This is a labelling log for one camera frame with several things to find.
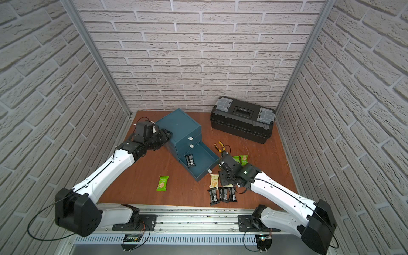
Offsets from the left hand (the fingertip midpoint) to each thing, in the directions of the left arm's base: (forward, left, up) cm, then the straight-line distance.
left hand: (172, 133), depth 82 cm
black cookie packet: (-5, -8, -20) cm, 22 cm away
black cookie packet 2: (-26, -22, -20) cm, 40 cm away
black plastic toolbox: (+14, -41, -5) cm, 43 cm away
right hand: (-19, -28, -11) cm, 36 cm away
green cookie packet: (-20, +6, -21) cm, 29 cm away
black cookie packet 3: (-26, -27, -19) cm, 42 cm away
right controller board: (-46, -45, -22) cm, 68 cm away
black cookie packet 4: (-27, -32, -19) cm, 46 cm away
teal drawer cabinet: (+1, -8, +1) cm, 8 cm away
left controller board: (-44, +17, -25) cm, 53 cm away
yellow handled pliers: (+3, -26, -20) cm, 33 cm away
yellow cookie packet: (-19, -23, -19) cm, 35 cm away
